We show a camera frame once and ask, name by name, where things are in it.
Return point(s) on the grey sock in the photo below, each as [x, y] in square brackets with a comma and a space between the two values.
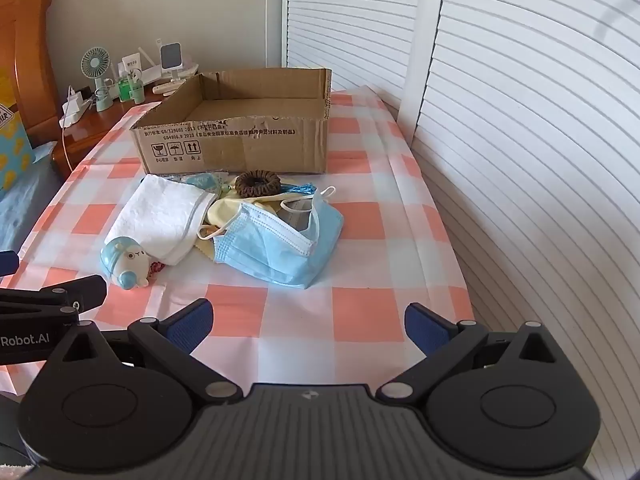
[295, 217]

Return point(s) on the white remote control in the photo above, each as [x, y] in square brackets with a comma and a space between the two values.
[165, 89]

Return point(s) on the blue and white plush toy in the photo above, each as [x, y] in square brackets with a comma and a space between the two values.
[120, 265]

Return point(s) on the wooden nightstand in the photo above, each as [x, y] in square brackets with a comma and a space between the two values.
[95, 125]

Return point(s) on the clear green pump bottle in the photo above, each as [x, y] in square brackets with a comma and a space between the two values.
[125, 90]

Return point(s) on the light blue pillow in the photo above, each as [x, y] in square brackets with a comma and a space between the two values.
[45, 151]

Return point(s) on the blue face mask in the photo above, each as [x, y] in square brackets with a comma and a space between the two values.
[280, 260]

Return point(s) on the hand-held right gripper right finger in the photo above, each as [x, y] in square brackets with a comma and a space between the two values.
[425, 327]

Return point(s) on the white phone stand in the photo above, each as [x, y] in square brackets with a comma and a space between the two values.
[170, 54]

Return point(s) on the yellow cleaning cloth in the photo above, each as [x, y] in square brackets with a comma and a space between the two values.
[222, 210]

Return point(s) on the pink checked tablecloth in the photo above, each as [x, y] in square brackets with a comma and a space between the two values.
[350, 270]

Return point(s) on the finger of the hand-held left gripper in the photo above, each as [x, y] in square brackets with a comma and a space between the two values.
[75, 292]
[6, 261]

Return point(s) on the green handheld fan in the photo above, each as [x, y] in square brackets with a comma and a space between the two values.
[95, 65]

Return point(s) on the wooden headboard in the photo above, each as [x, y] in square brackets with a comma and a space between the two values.
[30, 60]

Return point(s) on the white towel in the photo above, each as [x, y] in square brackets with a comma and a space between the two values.
[155, 215]

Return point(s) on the white router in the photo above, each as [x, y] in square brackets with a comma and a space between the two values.
[187, 69]

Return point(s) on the white power strip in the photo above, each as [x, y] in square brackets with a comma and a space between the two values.
[75, 119]

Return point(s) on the white louvered wardrobe door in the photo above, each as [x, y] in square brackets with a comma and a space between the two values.
[350, 20]
[540, 160]

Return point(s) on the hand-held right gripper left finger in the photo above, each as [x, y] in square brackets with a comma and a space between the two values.
[192, 322]

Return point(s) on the brown hair scrunchie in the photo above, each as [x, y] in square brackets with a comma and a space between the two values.
[242, 186]

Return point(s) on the green bottle with white cap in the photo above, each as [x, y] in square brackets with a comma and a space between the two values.
[137, 89]

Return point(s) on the white cream tube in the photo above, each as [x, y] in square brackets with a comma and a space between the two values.
[131, 62]

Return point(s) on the yellow snack bag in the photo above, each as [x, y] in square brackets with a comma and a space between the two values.
[12, 155]

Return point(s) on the teal embroidered sachet with tassel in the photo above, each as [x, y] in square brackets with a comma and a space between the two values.
[205, 181]

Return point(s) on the brown cardboard box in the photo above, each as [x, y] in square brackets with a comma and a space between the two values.
[240, 145]

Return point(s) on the white charger plug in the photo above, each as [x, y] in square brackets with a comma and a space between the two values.
[73, 102]

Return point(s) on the grey-blue bedsheet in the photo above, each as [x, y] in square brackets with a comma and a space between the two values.
[25, 200]

